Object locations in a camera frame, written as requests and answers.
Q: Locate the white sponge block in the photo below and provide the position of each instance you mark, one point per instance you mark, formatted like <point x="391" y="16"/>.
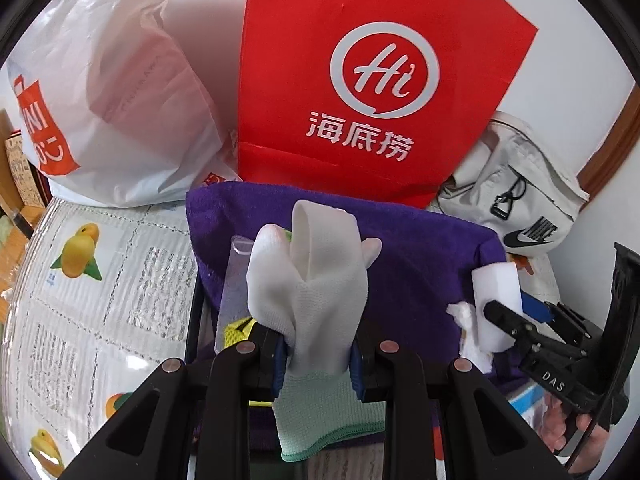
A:
<point x="492" y="285"/>

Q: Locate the grey fabric bag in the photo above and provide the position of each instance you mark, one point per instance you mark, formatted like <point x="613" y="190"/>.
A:
<point x="480" y="175"/>

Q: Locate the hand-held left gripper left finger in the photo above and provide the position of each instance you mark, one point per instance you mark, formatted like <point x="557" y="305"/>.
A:
<point x="260" y="360"/>

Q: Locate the white knit glove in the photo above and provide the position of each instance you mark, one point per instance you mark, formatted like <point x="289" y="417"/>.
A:
<point x="320" y="300"/>

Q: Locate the brown printed book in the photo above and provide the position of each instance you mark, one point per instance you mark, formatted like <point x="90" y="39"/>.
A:
<point x="20" y="160"/>

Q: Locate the yellow mesh bag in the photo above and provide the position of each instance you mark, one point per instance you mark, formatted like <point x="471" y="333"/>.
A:
<point x="235" y="332"/>

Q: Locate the white plastic shopping bag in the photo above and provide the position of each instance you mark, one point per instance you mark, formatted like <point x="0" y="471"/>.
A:
<point x="125" y="110"/>

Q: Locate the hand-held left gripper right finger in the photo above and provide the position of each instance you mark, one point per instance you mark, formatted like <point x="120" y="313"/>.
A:
<point x="365" y="370"/>

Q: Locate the blue tissue pack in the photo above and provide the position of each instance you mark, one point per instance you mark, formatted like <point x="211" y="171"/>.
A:
<point x="525" y="405"/>

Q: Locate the red paper bag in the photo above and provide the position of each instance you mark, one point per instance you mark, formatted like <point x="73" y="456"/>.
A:
<point x="290" y="85"/>

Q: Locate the wooden door frame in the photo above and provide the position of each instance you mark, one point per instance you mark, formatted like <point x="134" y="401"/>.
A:
<point x="610" y="150"/>

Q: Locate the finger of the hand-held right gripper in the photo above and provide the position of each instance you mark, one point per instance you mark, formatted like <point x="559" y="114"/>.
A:
<point x="537" y="310"/>
<point x="507" y="322"/>

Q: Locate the purple towel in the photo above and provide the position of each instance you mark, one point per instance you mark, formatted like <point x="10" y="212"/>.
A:
<point x="425" y="260"/>

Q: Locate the person's right hand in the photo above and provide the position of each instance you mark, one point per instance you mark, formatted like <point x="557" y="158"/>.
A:
<point x="555" y="430"/>

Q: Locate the clear plastic bag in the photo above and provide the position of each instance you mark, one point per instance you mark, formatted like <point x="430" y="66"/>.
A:
<point x="232" y="290"/>

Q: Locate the crumpled white tissue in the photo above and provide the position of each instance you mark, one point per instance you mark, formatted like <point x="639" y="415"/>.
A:
<point x="462" y="315"/>

